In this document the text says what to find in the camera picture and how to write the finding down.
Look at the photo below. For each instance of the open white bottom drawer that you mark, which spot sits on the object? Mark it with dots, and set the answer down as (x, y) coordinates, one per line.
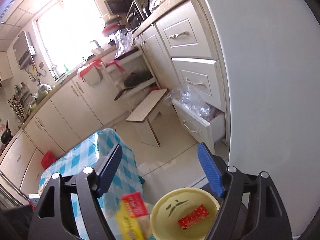
(208, 132)

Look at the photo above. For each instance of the blue checkered tablecloth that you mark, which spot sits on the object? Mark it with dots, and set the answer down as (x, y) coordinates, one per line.
(83, 188)

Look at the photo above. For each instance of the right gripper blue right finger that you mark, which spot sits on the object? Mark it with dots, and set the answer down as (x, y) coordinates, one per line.
(210, 166)

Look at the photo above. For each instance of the small wooden stool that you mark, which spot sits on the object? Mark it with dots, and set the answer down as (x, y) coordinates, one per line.
(140, 117)

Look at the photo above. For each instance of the black pan on shelf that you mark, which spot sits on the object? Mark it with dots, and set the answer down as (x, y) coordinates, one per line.
(133, 80)

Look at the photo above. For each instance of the clear plastic bag in drawer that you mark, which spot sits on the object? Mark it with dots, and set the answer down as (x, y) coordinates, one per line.
(190, 99)

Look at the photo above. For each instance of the red small packet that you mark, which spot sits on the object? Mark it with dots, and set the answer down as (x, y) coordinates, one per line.
(193, 218)

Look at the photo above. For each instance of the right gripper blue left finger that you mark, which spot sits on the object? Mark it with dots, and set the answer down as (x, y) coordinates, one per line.
(105, 169)

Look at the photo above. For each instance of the red trash bin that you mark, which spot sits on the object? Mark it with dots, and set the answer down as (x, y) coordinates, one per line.
(48, 160)

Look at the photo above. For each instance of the clear plastic bag on counter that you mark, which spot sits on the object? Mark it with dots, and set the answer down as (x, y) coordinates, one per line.
(123, 40)

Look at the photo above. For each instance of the white corner shelf rack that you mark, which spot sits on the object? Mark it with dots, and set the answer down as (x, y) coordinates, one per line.
(120, 68)

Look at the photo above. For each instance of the white refrigerator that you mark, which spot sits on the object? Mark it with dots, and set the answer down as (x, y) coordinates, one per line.
(271, 54)

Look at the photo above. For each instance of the white hanging cutting board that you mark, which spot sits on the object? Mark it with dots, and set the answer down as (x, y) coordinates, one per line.
(90, 74)

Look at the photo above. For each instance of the red yellow snack wrapper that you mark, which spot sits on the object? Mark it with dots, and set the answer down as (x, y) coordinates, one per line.
(133, 217)

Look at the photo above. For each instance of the yellow plastic trash bucket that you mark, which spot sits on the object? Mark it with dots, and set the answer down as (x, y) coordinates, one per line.
(175, 205)

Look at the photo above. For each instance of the black frying pan on counter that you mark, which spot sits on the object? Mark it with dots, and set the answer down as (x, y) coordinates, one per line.
(6, 136)

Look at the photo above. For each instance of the wall water heater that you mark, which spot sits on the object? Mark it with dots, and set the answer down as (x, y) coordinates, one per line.
(23, 49)

